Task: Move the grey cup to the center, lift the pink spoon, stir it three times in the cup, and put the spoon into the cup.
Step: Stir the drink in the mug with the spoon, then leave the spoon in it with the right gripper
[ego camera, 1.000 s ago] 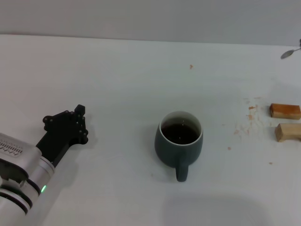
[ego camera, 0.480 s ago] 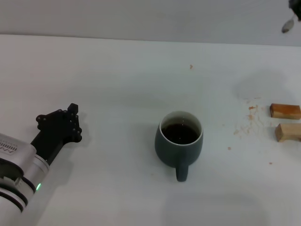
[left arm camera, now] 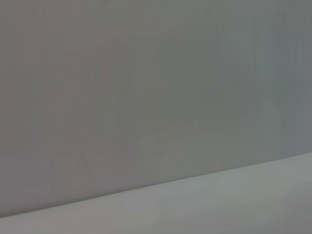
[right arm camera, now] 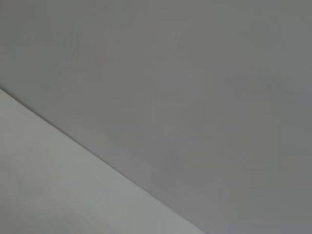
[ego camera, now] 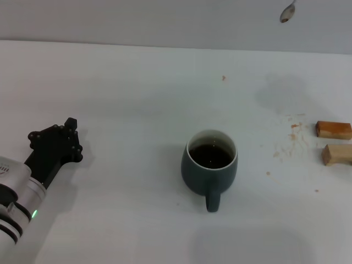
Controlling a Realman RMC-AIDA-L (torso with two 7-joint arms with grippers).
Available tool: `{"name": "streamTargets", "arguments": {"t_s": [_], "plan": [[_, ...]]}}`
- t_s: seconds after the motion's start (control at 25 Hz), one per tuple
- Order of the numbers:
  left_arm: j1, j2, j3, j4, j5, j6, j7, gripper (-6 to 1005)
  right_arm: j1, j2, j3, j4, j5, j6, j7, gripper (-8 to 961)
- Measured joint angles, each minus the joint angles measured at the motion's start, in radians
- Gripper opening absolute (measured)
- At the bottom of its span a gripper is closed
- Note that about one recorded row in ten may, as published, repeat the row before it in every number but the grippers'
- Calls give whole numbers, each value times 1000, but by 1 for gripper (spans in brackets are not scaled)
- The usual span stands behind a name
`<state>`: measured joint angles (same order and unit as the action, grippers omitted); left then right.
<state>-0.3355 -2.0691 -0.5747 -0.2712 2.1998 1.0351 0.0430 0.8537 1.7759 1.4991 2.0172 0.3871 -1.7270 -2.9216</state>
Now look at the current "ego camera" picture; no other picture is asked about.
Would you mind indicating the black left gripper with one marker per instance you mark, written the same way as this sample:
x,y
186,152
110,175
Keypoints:
x,y
49,154

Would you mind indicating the dark grey ceramic cup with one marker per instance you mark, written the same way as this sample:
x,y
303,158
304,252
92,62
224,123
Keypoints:
x,y
203,178

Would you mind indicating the stained orange wooden block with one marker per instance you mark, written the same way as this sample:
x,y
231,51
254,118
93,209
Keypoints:
x,y
332,130

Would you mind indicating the plain light wooden block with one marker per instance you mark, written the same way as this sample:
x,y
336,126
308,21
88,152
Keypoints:
x,y
338,154

